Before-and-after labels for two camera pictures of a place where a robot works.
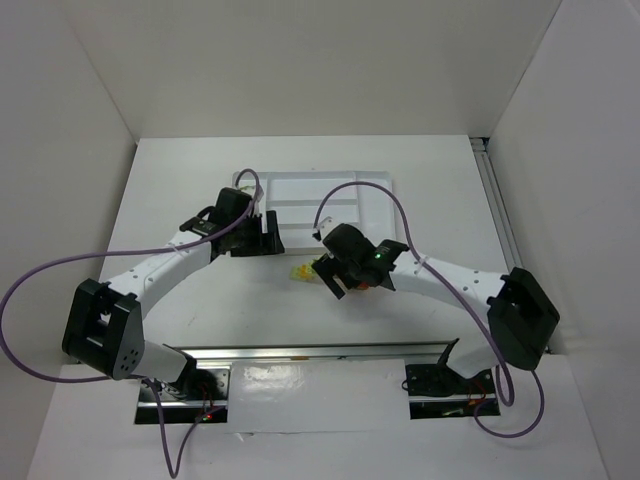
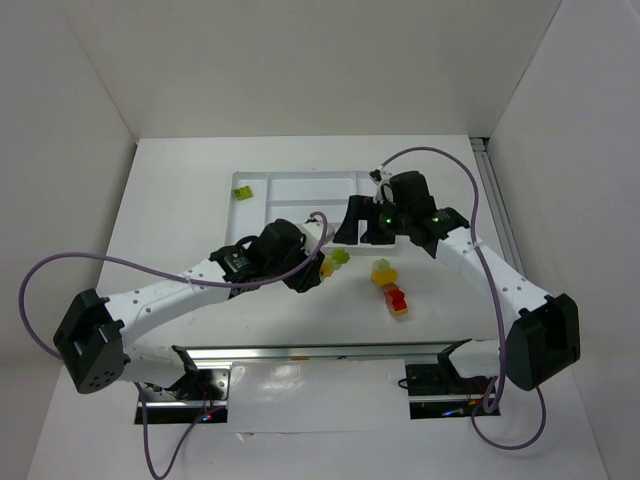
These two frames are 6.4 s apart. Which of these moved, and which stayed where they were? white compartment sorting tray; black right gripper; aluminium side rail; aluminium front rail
Moved: black right gripper
Stayed: white compartment sorting tray; aluminium side rail; aluminium front rail
